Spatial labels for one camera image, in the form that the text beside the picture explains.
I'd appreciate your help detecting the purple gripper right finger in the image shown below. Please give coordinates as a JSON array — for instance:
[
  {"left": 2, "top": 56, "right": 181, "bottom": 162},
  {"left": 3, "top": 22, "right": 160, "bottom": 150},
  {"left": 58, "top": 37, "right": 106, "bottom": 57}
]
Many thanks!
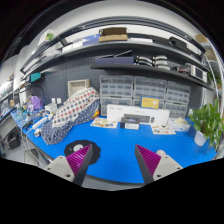
[{"left": 134, "top": 144, "right": 184, "bottom": 185}]

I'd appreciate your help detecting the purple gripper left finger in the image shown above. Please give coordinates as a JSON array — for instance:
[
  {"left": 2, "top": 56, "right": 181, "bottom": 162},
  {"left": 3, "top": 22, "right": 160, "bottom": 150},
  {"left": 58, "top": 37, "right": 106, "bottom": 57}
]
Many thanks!
[{"left": 44, "top": 143, "right": 94, "bottom": 187}]

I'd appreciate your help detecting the white computer mouse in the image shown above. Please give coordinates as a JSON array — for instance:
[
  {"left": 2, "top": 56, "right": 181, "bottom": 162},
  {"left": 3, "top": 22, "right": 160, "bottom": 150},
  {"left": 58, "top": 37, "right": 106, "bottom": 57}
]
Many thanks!
[{"left": 73, "top": 144, "right": 84, "bottom": 152}]

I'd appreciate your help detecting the black round mouse pad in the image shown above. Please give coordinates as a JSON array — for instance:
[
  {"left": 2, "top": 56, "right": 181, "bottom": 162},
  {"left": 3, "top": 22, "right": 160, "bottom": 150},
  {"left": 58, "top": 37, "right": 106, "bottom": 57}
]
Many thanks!
[{"left": 63, "top": 139, "right": 102, "bottom": 166}]

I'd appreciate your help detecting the picture card right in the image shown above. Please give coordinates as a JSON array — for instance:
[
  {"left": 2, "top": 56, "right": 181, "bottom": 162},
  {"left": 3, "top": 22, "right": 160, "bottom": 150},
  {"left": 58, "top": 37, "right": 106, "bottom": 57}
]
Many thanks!
[{"left": 152, "top": 126, "right": 176, "bottom": 135}]

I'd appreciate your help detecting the picture card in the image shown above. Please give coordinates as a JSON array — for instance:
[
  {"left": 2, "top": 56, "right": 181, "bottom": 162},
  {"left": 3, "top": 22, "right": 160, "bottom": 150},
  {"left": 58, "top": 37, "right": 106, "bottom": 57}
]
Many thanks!
[
  {"left": 91, "top": 118, "right": 117, "bottom": 128},
  {"left": 152, "top": 126, "right": 176, "bottom": 135}
]

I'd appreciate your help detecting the picture card left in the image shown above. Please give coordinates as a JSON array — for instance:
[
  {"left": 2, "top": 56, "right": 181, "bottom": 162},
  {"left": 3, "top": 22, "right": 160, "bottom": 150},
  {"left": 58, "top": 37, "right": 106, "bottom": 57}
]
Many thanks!
[{"left": 91, "top": 118, "right": 117, "bottom": 128}]

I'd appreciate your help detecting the small black box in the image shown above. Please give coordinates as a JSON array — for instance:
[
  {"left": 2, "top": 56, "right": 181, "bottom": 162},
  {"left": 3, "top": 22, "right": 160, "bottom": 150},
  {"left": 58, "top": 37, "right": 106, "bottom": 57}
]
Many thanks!
[{"left": 120, "top": 117, "right": 139, "bottom": 130}]

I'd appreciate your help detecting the clear plastic container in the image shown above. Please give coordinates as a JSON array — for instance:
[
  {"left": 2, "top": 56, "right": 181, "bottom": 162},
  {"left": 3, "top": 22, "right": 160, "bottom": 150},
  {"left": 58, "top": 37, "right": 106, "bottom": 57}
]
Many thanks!
[{"left": 168, "top": 118, "right": 190, "bottom": 132}]

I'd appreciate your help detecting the white power strip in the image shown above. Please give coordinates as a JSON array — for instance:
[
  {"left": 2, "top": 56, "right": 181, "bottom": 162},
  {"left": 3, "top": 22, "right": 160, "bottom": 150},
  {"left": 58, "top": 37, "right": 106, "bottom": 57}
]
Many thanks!
[{"left": 32, "top": 117, "right": 48, "bottom": 129}]

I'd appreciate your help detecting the patterned cloth bundle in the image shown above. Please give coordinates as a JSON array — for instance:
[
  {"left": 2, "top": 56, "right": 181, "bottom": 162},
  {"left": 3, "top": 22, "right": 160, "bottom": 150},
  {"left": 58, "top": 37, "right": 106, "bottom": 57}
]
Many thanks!
[{"left": 41, "top": 87, "right": 100, "bottom": 145}]

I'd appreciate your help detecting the yellow card box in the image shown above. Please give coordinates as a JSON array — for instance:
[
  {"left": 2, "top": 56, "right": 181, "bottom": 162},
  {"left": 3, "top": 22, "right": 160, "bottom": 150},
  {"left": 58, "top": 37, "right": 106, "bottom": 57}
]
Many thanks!
[{"left": 140, "top": 97, "right": 159, "bottom": 109}]

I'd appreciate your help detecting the purple bag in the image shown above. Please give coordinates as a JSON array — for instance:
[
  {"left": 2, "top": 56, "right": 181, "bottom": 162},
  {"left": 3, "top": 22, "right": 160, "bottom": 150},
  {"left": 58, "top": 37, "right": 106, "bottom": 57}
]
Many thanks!
[{"left": 28, "top": 96, "right": 43, "bottom": 112}]

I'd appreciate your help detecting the green potted plant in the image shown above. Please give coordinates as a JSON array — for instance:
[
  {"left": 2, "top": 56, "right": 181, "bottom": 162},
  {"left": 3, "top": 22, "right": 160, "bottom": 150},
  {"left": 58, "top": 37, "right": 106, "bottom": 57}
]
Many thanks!
[{"left": 189, "top": 99, "right": 224, "bottom": 151}]

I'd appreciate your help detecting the white wicker basket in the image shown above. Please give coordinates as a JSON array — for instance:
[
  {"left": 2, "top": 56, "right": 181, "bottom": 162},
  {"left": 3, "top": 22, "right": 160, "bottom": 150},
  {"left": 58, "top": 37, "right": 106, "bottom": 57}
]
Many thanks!
[{"left": 68, "top": 79, "right": 90, "bottom": 96}]

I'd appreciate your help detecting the grey drawer organizer cabinet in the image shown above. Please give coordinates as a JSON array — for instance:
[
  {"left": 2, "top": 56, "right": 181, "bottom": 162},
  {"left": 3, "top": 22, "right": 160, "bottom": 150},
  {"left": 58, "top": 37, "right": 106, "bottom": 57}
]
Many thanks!
[{"left": 99, "top": 75, "right": 191, "bottom": 118}]

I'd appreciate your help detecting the white appliance on shelf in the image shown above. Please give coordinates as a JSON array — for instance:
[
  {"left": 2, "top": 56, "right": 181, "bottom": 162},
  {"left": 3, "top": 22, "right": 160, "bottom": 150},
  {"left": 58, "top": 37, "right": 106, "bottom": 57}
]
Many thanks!
[{"left": 187, "top": 64, "right": 207, "bottom": 82}]

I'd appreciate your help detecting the blue flat box on shelf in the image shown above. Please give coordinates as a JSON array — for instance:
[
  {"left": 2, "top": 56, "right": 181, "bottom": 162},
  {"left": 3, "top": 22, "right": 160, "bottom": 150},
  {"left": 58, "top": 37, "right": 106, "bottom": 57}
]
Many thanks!
[{"left": 95, "top": 56, "right": 134, "bottom": 65}]

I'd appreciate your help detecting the brown cardboard box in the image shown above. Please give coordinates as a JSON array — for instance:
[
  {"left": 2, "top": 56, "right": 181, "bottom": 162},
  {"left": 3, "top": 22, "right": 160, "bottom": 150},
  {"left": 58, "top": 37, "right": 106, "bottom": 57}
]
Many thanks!
[{"left": 99, "top": 27, "right": 128, "bottom": 42}]

